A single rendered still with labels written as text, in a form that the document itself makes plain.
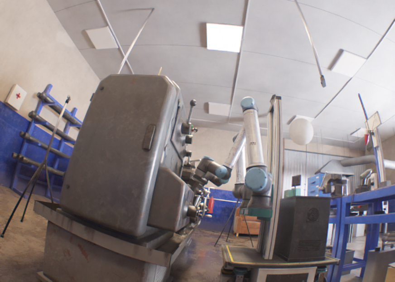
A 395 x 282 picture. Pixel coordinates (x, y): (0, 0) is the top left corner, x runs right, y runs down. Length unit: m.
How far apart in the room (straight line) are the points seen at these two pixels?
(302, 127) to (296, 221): 3.91
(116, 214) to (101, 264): 0.29
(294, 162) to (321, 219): 5.49
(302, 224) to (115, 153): 1.34
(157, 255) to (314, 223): 1.18
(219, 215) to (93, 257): 5.42
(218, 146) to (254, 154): 5.22
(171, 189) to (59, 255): 0.72
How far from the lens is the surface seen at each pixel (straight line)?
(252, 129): 1.39
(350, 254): 2.46
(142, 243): 0.91
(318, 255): 1.68
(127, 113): 0.94
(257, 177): 1.24
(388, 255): 1.90
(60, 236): 1.13
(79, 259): 1.07
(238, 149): 1.54
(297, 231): 1.55
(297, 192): 5.78
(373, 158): 6.34
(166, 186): 0.88
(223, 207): 6.17
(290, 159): 6.98
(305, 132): 5.21
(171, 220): 0.87
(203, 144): 6.52
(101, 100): 1.06
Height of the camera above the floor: 0.68
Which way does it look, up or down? 22 degrees up
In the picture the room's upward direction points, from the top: 10 degrees clockwise
